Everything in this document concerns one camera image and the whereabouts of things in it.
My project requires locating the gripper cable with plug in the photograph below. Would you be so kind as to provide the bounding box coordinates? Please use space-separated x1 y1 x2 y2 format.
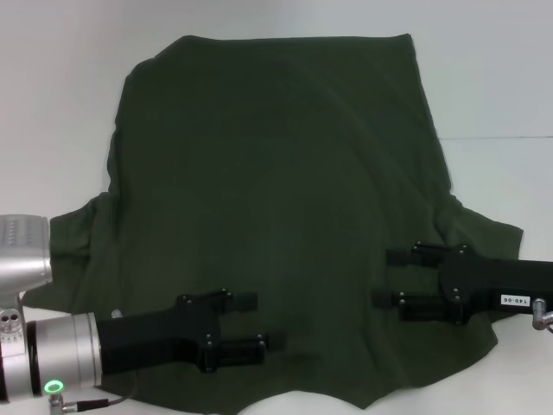
531 297 553 336
58 308 139 412

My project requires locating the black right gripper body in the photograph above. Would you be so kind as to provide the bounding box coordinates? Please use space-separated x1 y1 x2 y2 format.
438 244 553 325

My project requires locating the dark green t-shirt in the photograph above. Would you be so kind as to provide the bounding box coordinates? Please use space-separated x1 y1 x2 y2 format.
21 32 524 415

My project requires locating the left gripper cable with plug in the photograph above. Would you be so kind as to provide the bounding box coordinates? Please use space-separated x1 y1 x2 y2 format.
58 308 139 412

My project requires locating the right gripper cable with plug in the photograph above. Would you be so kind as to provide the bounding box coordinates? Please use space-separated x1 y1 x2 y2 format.
531 297 553 336

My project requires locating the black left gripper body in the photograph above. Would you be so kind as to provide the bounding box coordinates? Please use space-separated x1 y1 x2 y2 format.
95 290 222 375

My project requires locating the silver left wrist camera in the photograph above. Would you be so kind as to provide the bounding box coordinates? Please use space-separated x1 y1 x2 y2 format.
0 214 53 303

